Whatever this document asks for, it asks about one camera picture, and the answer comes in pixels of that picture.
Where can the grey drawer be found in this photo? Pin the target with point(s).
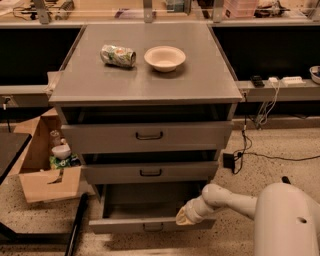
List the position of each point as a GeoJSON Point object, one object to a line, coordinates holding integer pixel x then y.
{"type": "Point", "coordinates": [147, 137]}
{"type": "Point", "coordinates": [149, 172]}
{"type": "Point", "coordinates": [146, 207]}

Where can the black side table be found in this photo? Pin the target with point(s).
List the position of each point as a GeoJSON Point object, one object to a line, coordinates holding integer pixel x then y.
{"type": "Point", "coordinates": [11, 147]}

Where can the black base leg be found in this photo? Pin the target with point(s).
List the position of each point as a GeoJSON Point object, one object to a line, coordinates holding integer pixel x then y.
{"type": "Point", "coordinates": [10, 237]}
{"type": "Point", "coordinates": [286, 180]}

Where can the white bowl on ledge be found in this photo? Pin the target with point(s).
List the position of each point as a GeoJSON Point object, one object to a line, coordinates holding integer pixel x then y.
{"type": "Point", "coordinates": [315, 74]}

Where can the small black device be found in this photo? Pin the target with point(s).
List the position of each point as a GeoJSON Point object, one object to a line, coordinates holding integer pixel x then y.
{"type": "Point", "coordinates": [257, 81]}

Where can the black right base leg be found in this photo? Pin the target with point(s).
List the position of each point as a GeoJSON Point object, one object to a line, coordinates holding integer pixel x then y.
{"type": "Point", "coordinates": [286, 180]}

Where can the brown cardboard box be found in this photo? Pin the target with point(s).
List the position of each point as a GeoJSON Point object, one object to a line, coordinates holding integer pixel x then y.
{"type": "Point", "coordinates": [39, 181]}

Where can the black power adapter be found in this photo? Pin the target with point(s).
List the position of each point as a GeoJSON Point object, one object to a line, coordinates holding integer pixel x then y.
{"type": "Point", "coordinates": [228, 161]}

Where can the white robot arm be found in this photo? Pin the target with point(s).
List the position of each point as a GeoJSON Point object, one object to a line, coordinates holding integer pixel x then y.
{"type": "Point", "coordinates": [286, 219]}

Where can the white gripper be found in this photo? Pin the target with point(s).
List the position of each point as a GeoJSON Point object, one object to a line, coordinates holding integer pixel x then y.
{"type": "Point", "coordinates": [191, 211]}

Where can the pink plastic bin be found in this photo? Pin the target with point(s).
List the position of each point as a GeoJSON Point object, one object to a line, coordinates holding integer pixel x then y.
{"type": "Point", "coordinates": [239, 8]}

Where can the clear bottle in box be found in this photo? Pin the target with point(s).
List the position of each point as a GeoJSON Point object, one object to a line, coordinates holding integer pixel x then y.
{"type": "Point", "coordinates": [55, 138]}

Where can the grey drawer cabinet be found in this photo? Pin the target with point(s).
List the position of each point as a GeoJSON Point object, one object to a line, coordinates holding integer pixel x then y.
{"type": "Point", "coordinates": [199, 90]}

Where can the crushed green drink can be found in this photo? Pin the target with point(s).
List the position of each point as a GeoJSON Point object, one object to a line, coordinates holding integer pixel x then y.
{"type": "Point", "coordinates": [118, 56]}

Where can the white paper bowl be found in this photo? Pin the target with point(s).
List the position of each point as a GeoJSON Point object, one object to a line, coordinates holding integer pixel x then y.
{"type": "Point", "coordinates": [164, 58]}

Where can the white plug adapter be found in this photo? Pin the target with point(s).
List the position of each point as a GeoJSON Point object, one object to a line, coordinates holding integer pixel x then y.
{"type": "Point", "coordinates": [273, 80]}

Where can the black left base leg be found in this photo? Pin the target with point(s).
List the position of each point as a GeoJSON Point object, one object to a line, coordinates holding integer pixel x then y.
{"type": "Point", "coordinates": [10, 237]}

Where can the white bowl in box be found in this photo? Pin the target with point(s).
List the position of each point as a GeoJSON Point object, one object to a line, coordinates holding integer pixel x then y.
{"type": "Point", "coordinates": [61, 152]}

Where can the white power strip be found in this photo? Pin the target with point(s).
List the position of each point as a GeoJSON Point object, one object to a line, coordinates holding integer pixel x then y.
{"type": "Point", "coordinates": [295, 81]}

